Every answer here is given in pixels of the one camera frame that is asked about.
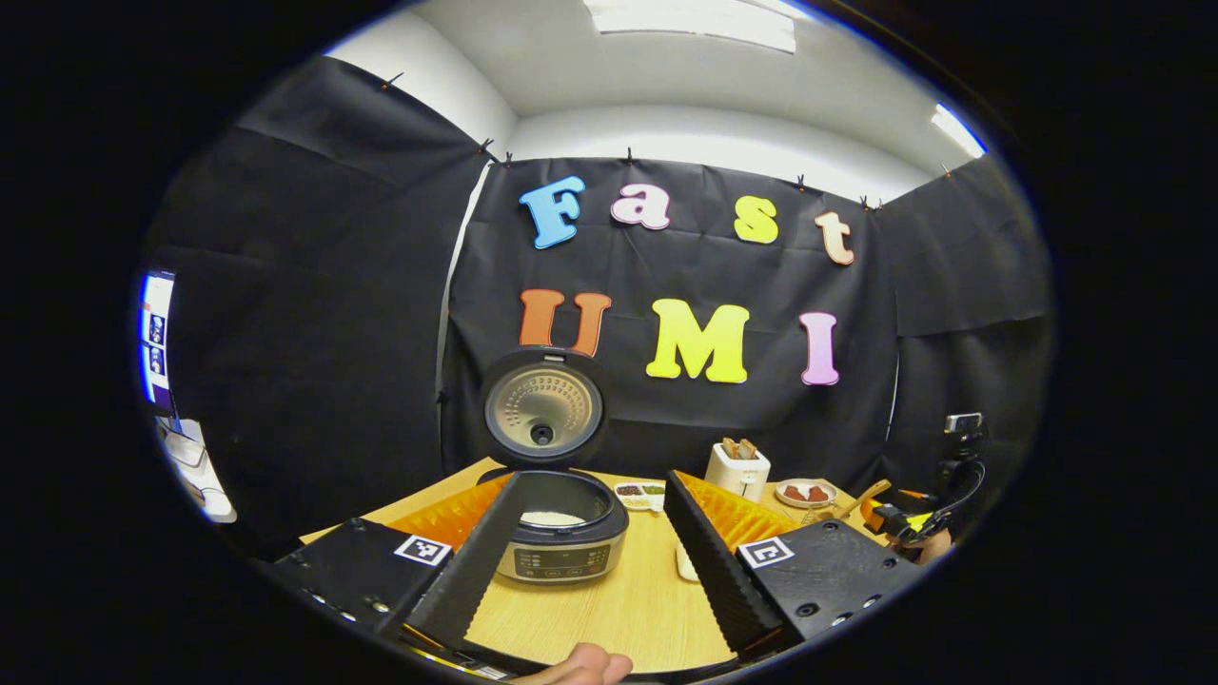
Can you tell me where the long ceiling light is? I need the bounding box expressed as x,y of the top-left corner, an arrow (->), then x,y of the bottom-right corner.
583,0 -> 797,54

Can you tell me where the black silver rice cooker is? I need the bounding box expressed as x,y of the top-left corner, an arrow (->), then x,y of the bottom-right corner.
476,347 -> 631,584

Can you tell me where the white plate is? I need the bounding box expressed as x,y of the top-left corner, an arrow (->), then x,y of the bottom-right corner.
775,479 -> 839,509

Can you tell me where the small ceiling light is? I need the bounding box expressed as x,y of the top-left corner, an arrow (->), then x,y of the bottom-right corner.
931,103 -> 987,159

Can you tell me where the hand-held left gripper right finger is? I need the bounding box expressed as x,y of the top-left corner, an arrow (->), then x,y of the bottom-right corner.
663,469 -> 924,657

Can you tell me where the black backdrop cloth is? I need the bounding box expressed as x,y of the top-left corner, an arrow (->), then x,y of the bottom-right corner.
143,57 -> 1055,562

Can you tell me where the computer monitor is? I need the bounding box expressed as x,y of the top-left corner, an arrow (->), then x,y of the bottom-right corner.
141,271 -> 177,412

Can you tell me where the white divided condiment dish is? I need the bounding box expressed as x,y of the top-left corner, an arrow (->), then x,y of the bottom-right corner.
614,481 -> 667,513

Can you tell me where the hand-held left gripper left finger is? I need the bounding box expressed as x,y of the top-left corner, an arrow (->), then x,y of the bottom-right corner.
271,471 -> 524,653

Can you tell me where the white toaster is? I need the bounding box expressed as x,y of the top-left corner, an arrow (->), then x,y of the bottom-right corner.
704,442 -> 772,503

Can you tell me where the white side desk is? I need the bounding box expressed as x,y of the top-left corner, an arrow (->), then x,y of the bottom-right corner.
157,419 -> 237,524

